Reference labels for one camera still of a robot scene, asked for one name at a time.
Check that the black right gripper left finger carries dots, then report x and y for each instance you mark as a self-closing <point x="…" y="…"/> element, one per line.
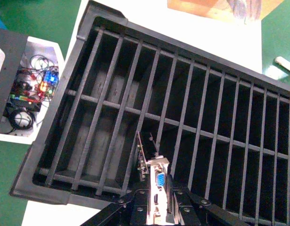
<point x="130" y="209"/>

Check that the black slotted plastic container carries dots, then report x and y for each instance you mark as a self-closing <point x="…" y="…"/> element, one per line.
<point x="60" y="117"/>

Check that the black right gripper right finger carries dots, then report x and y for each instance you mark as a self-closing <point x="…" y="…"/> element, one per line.
<point x="189" y="209"/>

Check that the silver antistatic bag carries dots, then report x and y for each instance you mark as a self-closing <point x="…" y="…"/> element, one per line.
<point x="246" y="10"/>

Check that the white robot base chassis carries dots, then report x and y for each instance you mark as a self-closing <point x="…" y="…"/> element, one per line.
<point x="8" y="70"/>

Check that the graphics card with metal bracket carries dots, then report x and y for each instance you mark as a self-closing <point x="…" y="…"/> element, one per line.
<point x="160" y="181"/>

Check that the white table leg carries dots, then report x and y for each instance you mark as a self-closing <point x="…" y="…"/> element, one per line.
<point x="286" y="64"/>

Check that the brown open cardboard box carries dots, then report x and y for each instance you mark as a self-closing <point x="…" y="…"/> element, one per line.
<point x="194" y="7"/>

